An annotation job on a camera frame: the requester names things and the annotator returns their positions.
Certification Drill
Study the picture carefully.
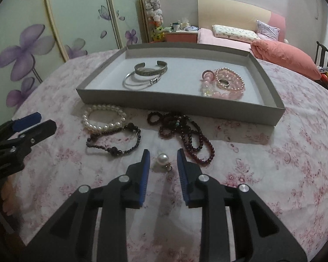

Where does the folded salmon duvet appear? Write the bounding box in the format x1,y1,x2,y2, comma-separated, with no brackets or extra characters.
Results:
251,40,321,81

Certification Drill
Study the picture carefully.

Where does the pink mattress sheet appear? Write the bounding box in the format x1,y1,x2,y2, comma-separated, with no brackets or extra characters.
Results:
197,28,251,52

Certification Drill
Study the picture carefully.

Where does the pearl pendant earring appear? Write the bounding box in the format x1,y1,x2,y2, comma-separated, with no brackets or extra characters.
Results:
156,153,172,172

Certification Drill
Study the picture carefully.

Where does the pink floral bed sheet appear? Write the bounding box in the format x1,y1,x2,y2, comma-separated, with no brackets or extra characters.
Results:
14,51,328,261

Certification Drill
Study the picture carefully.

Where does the dark wooden chair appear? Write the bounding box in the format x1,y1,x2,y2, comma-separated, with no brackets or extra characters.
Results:
314,41,328,69

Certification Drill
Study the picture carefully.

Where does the grey cardboard tray box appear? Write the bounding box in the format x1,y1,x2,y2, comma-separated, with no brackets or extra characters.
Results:
76,43,285,126

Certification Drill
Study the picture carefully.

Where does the pink bead bracelet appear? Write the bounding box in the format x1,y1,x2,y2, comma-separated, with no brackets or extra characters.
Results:
199,69,243,101

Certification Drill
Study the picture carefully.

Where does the dark red bead necklace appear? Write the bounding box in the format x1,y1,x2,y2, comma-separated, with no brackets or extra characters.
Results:
147,110,216,166

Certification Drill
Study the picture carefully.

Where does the person's left hand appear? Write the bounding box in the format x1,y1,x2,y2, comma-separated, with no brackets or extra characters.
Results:
0,180,12,203

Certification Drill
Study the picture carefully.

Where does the floral sliding wardrobe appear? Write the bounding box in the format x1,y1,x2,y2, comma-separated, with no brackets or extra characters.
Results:
0,0,146,124

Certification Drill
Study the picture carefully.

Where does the wide silver cuff bangle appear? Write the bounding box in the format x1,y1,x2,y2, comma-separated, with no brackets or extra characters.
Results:
134,60,167,76

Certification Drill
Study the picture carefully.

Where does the white mug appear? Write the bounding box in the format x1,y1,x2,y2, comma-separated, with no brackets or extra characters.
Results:
172,23,181,31

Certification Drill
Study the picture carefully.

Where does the white pearl bracelet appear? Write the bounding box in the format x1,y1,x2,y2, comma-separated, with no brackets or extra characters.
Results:
82,103,127,134

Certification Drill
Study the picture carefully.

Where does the thin silver bangle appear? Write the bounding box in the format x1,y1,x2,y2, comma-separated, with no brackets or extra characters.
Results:
122,72,162,91

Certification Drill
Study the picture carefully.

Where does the pink bedside table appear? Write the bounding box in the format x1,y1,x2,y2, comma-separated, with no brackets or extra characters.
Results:
165,31,198,43

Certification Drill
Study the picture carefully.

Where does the beige pink headboard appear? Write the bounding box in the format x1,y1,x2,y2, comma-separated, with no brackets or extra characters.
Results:
197,0,286,41

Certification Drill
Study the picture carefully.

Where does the lilac patterned pillow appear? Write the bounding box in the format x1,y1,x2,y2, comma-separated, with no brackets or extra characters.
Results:
256,20,280,41

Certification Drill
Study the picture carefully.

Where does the black bead bracelet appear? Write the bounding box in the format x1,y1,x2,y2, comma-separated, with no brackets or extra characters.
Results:
86,122,142,157

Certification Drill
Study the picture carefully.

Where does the white floral pillow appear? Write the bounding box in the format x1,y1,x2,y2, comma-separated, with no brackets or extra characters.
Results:
212,25,260,44

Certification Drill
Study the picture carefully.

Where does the stack of plush toys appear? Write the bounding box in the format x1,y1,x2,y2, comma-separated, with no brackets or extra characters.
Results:
144,0,165,43

